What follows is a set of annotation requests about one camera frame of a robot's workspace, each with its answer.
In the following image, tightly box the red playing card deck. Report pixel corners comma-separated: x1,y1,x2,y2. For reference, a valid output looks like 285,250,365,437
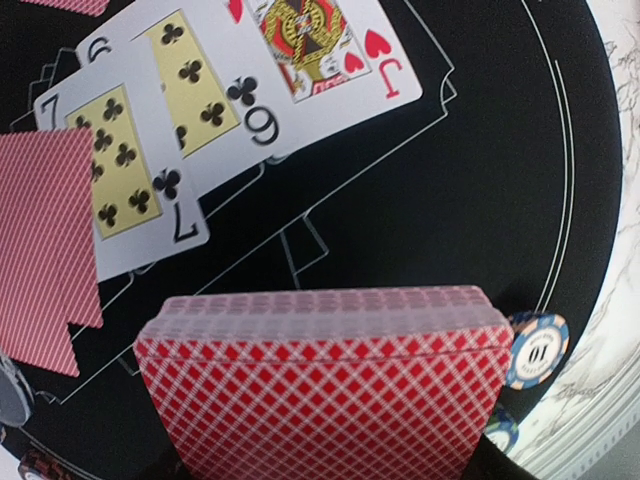
133,286,514,479

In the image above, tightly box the six of clubs card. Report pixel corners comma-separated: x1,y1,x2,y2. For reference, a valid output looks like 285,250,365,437
76,1,295,169

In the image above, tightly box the seven of clubs card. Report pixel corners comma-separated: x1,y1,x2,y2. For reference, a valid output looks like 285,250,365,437
33,82,211,284

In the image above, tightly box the face up community card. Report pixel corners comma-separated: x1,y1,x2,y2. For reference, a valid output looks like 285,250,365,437
225,1,423,131

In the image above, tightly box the blue orange chip stack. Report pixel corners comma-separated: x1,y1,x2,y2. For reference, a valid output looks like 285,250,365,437
506,311,570,390

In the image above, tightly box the green chip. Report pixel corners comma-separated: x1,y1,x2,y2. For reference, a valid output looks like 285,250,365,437
484,404,519,454

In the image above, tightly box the red burn card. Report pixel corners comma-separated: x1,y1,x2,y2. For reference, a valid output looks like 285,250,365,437
1,129,102,377

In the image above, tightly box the red poker chip stack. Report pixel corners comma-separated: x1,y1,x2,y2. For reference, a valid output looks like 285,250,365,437
18,450,74,480

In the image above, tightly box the round black poker mat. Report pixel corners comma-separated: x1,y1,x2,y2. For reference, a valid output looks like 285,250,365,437
3,1,622,479

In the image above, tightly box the silver dealer button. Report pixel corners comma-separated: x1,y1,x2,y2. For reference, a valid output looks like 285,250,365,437
0,354,35,428

